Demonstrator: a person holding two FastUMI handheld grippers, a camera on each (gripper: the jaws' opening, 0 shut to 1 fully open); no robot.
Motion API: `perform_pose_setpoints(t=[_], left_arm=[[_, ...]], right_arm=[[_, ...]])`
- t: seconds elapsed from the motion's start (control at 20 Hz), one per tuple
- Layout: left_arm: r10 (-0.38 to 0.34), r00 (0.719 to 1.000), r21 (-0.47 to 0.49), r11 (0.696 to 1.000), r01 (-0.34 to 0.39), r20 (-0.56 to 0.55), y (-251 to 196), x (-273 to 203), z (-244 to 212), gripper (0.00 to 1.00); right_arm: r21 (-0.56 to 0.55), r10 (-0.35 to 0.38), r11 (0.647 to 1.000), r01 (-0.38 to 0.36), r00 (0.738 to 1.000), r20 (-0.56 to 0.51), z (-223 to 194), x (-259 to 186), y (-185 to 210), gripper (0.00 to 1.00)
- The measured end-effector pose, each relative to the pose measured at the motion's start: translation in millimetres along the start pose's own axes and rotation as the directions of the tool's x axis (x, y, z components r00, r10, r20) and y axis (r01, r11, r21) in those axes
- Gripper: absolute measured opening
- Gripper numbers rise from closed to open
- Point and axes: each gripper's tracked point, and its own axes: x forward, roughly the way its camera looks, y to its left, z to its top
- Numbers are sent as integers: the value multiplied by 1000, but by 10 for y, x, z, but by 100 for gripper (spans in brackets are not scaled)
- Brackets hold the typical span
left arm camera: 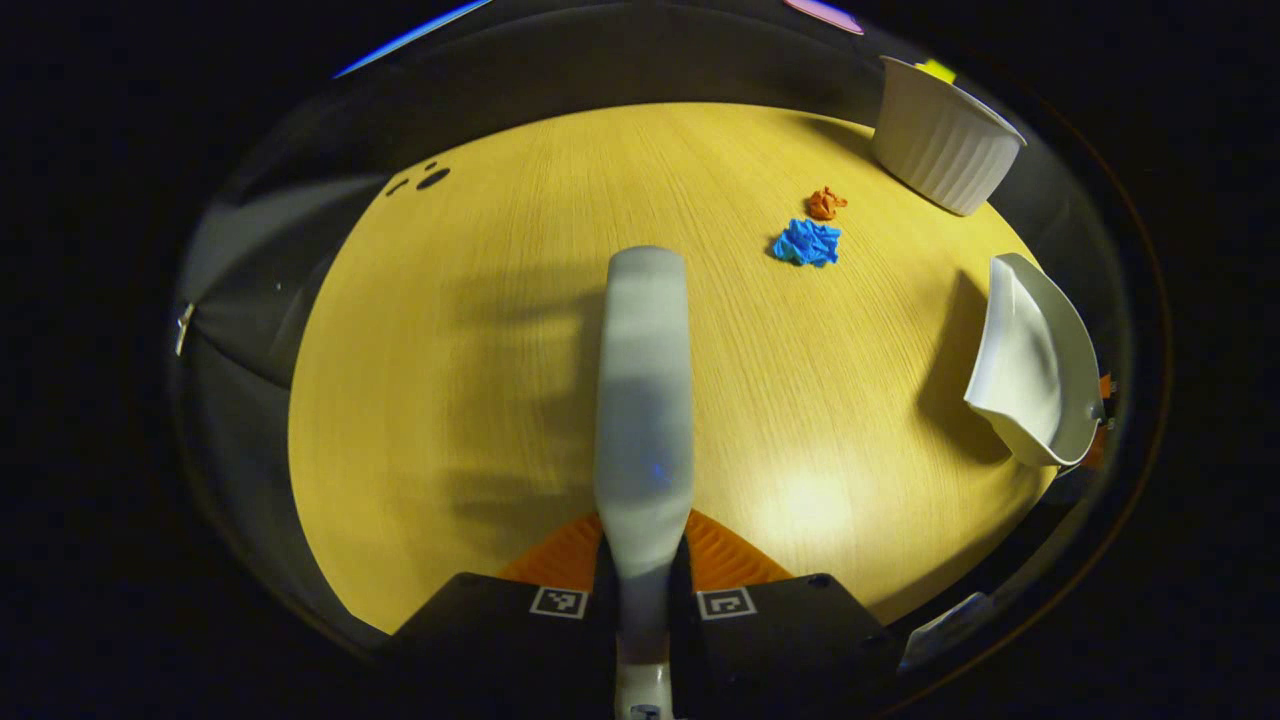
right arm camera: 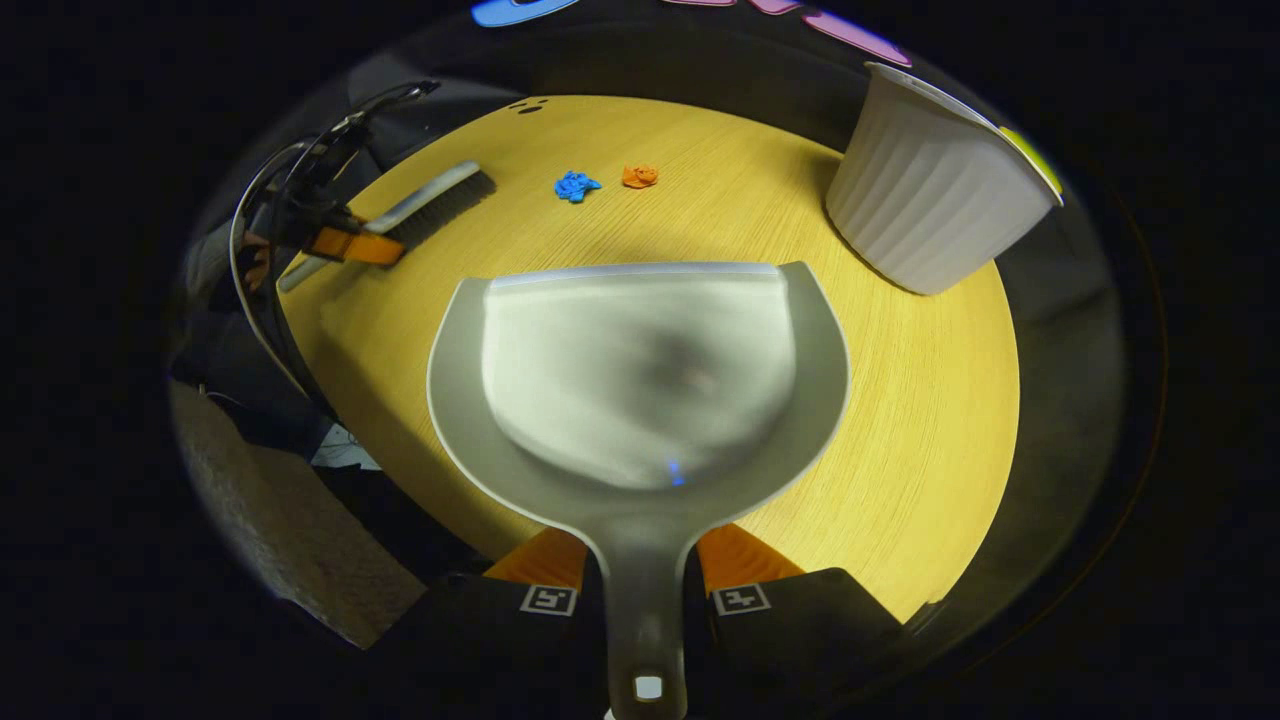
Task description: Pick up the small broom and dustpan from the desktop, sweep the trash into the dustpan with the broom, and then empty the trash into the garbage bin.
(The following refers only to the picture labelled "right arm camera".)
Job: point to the grey plastic dustpan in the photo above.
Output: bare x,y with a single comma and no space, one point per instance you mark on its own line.
640,400

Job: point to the black backdrop cloth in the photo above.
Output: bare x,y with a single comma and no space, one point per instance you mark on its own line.
700,60

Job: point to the white ribbed garbage bin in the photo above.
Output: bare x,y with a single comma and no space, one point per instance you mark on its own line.
930,190

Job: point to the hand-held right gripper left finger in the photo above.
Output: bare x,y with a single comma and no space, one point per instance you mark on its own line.
470,640

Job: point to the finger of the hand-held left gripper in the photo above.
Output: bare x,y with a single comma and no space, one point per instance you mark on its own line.
360,246

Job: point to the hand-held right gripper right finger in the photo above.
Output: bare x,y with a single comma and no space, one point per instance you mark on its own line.
800,640

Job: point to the small grey broom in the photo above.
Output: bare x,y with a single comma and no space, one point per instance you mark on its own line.
420,205

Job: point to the orange paper trash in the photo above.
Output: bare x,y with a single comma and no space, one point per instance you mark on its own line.
640,177

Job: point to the blue paper trash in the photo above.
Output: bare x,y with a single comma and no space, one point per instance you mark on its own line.
576,186

